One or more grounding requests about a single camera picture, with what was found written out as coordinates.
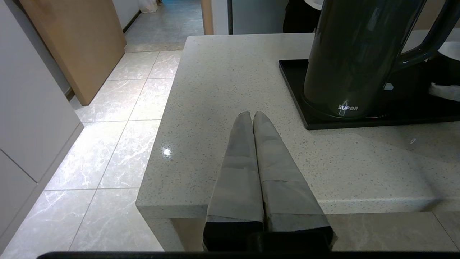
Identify person in smiley white t-shirt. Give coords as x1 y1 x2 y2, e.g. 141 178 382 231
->
283 0 324 34

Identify beige kitchen counter cabinets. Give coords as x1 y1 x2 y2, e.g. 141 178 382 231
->
413 0 460 31

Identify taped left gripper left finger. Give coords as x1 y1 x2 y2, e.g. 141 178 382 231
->
203 111 265 250

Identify black rectangular serving tray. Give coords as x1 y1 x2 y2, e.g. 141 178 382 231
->
279 59 460 131

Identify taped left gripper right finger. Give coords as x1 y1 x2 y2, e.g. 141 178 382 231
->
253 111 337 250

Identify light wooden door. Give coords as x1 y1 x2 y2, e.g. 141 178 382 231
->
20 0 126 105

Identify black electric kettle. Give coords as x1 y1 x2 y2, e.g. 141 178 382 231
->
303 0 460 120

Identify silver refrigerator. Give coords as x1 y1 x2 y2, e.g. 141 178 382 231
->
228 0 288 35

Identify white plastic bag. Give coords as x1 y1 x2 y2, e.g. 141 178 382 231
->
138 0 158 14

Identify white storage cabinet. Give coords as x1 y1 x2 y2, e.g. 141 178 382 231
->
0 0 85 249

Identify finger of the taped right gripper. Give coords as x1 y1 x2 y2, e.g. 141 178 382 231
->
429 83 460 102

